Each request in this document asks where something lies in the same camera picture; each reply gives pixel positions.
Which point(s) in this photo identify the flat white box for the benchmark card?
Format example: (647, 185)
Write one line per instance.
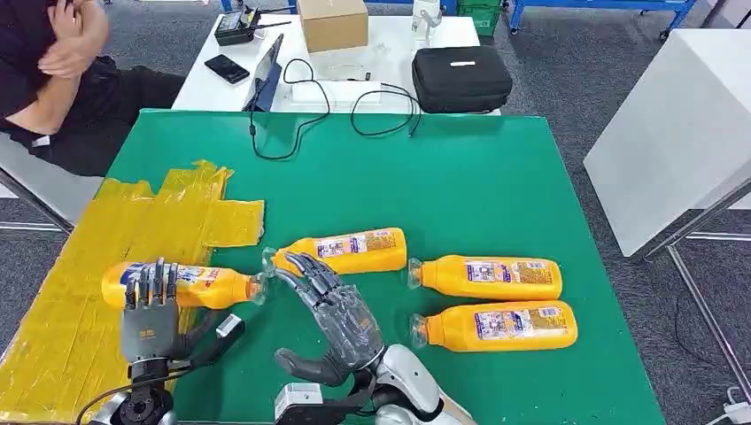
(334, 94)

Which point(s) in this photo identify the black zipped carry case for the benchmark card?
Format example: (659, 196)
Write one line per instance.
(462, 82)

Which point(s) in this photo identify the black radio with antennas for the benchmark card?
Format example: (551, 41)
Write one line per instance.
(233, 29)

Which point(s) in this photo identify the orange drink bottle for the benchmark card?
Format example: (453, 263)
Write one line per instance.
(229, 287)
(446, 278)
(452, 331)
(364, 261)

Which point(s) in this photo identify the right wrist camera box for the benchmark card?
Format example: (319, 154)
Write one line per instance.
(296, 402)

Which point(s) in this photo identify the brown cardboard box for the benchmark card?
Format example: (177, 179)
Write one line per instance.
(332, 29)

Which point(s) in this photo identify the green table mat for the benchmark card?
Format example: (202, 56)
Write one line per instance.
(469, 187)

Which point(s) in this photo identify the blue metal cart frame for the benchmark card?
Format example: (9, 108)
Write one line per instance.
(586, 4)

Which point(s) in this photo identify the white seat with metal legs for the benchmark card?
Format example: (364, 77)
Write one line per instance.
(53, 193)

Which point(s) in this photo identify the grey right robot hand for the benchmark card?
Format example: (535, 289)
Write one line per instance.
(349, 328)

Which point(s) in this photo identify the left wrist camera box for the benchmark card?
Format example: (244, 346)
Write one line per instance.
(229, 328)

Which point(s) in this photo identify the white table with metal legs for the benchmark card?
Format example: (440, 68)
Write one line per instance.
(675, 135)

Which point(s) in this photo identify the white power adapter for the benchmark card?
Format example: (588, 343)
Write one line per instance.
(738, 412)

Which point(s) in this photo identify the black smartphone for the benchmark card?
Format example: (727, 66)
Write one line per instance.
(227, 69)

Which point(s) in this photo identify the blue metal rack frame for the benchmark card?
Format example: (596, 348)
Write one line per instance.
(226, 4)

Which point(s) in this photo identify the white plastic gadget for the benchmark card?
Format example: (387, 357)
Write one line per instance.
(426, 14)

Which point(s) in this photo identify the green plastic crate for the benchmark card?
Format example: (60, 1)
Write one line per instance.
(482, 17)

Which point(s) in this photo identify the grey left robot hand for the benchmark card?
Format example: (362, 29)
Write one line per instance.
(149, 331)

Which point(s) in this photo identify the person's left hand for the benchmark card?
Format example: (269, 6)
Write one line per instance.
(64, 14)

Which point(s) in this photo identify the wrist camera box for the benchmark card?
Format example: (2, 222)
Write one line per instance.
(296, 402)
(229, 328)

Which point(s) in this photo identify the white desk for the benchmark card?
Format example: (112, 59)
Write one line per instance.
(387, 53)

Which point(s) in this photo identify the person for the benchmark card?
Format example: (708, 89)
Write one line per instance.
(117, 105)

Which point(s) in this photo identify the dark tablet computer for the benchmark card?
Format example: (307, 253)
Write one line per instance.
(267, 82)

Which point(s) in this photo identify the yellow plastic sheet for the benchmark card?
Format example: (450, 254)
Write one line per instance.
(76, 328)

